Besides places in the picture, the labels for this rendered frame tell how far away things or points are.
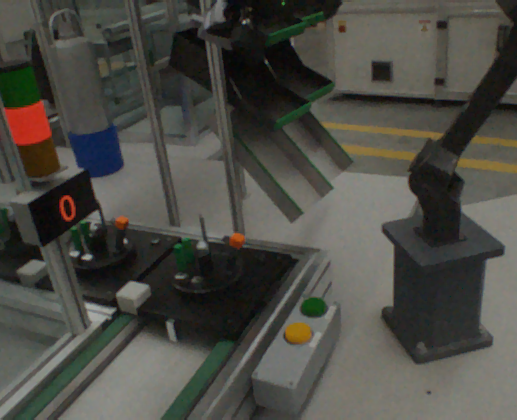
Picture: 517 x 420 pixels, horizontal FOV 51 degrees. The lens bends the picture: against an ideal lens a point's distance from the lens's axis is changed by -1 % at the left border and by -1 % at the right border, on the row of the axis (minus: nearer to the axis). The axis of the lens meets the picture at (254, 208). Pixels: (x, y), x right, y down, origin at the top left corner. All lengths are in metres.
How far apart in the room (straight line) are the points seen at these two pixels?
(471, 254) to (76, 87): 1.30
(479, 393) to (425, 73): 4.24
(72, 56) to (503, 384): 1.43
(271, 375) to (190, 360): 0.17
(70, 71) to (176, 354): 1.09
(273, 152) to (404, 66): 3.92
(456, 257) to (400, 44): 4.23
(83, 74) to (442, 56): 3.64
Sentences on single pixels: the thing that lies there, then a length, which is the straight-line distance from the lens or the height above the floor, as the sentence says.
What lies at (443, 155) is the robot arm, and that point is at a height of 1.21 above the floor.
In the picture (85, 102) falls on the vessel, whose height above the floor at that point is 1.11.
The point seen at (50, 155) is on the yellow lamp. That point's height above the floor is 1.29.
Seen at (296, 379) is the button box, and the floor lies 0.96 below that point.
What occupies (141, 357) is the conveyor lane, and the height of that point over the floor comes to 0.92.
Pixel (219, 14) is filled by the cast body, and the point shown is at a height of 1.42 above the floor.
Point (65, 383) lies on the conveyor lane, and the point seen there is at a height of 0.95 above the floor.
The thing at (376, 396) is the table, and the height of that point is 0.86.
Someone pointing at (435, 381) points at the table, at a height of 0.86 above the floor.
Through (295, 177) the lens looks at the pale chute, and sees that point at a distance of 1.20.
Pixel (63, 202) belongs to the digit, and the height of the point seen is 1.21.
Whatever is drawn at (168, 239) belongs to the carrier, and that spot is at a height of 0.97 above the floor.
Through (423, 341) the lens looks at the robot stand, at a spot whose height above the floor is 0.89.
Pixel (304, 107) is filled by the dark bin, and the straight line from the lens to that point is 1.12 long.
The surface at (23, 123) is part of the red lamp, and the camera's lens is 0.80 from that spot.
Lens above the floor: 1.53
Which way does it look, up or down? 27 degrees down
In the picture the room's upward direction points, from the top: 7 degrees counter-clockwise
